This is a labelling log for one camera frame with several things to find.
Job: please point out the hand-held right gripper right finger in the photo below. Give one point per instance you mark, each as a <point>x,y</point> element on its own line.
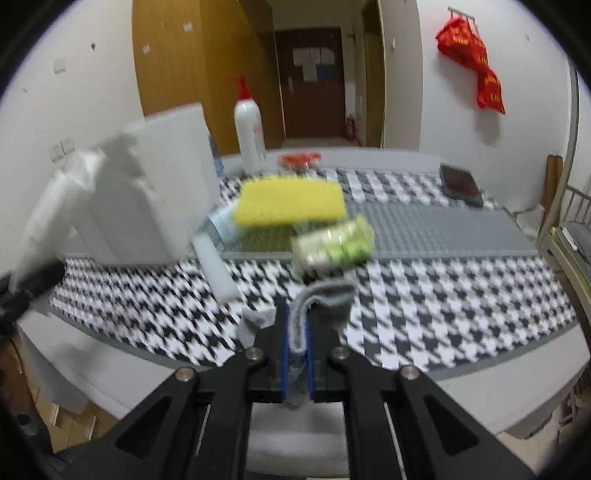
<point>311,360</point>

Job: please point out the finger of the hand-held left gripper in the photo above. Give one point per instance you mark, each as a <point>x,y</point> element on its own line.
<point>37,279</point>

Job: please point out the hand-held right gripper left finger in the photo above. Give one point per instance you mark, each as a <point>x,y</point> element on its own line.
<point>289,360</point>

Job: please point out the white foam board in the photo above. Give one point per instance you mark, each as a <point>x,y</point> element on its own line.
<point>55,217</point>

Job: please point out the grey cloth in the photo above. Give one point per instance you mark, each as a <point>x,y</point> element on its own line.
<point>323,295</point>

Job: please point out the floral tissue pack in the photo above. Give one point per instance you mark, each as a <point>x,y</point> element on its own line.
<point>332,244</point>

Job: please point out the white plastic plate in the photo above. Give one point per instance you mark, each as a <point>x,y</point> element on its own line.
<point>214,267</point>

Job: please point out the white foam box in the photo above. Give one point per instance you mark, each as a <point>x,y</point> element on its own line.
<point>152,184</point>

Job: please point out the houndstooth tablecloth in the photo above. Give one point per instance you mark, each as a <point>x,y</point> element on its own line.
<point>415,304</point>

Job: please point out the white blue tube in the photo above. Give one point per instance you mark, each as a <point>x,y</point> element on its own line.
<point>224,225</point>

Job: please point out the yellow sponge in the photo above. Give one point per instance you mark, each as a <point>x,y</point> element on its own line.
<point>291,201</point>

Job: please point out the grey ribbed mat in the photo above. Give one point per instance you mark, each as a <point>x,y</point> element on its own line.
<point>438,230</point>

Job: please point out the red lidded container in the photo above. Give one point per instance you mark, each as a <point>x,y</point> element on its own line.
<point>299,160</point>

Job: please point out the dark smartphone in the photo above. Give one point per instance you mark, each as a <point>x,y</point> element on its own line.
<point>459,184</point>

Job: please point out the white bottle with red pump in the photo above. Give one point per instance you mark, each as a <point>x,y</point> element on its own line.
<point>249,134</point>

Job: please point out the red fire extinguisher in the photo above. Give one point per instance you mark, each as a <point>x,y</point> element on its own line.
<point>351,129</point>

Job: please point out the dark brown door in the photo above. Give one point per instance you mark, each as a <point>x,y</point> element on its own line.
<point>309,106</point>

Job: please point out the wooden wardrobe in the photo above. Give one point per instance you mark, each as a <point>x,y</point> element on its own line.
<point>194,69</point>

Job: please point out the beige metal chair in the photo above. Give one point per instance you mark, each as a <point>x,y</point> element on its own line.
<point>554,249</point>

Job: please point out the small white door notice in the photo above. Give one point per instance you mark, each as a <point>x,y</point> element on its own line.
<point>309,73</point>

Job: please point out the blue door notice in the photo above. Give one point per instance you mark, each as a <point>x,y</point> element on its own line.
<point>326,72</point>

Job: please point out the wooden side door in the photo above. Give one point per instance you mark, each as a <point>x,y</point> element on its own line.
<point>374,78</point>

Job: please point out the wooden plank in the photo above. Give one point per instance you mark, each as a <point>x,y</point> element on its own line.
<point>551,184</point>

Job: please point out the large white door notice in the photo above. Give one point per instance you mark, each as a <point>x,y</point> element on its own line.
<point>311,55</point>

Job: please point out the red hanging bag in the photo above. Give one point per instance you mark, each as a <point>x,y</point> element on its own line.
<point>471,50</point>

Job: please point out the white wall socket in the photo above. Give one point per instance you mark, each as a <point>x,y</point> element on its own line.
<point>56,151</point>

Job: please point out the white wall plate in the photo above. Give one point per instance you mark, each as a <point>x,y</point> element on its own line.
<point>59,66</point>

